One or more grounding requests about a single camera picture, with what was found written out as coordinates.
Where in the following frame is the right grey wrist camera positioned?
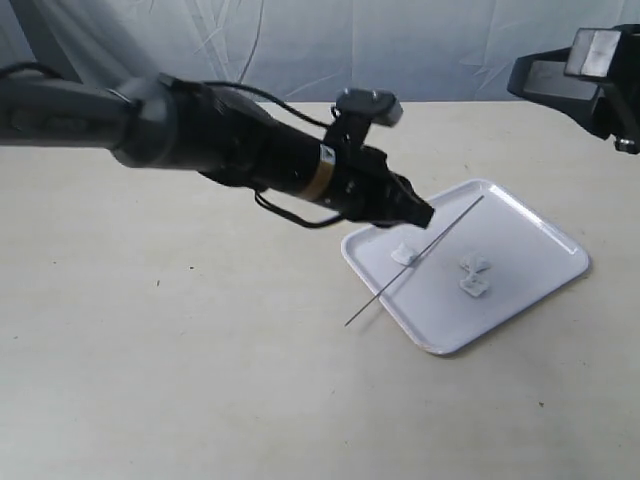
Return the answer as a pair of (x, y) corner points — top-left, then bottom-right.
(565, 28), (623, 79)

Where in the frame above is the white rectangular plastic tray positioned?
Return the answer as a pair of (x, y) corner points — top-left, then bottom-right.
(341, 179), (590, 355)

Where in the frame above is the white foam piece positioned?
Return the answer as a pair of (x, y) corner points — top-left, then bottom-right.
(391, 242), (417, 266)
(459, 272), (490, 298)
(459, 252), (491, 274)

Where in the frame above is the thin metal skewer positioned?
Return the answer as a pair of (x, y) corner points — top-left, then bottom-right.
(344, 194), (485, 328)

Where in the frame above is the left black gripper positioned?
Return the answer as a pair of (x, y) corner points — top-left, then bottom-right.
(319, 143), (435, 229)

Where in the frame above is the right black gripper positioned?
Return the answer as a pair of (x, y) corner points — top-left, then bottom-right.
(507, 24), (639, 154)

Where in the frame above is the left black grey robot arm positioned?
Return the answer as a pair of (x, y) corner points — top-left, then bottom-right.
(1, 62), (434, 228)

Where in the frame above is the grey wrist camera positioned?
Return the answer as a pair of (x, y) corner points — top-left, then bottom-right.
(324, 88), (404, 149)
(565, 28), (623, 79)

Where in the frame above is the grey fabric backdrop curtain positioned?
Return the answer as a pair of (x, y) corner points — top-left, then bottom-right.
(1, 0), (639, 102)

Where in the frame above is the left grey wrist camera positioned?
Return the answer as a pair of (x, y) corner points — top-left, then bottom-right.
(324, 88), (404, 149)

